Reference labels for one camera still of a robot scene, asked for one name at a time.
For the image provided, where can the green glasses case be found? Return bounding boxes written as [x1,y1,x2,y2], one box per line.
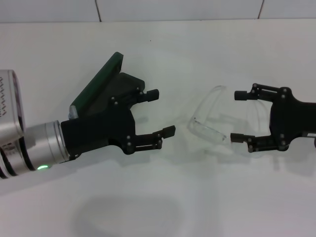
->
[71,51,124,117]

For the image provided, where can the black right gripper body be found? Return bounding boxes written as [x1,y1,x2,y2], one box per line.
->
[269,87,316,149]

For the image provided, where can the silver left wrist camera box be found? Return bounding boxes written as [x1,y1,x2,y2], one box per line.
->
[0,69,27,149]

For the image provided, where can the clear white glasses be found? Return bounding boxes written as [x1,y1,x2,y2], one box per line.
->
[186,84,273,158]

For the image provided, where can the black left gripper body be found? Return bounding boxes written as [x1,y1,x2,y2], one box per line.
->
[60,72,146,159]

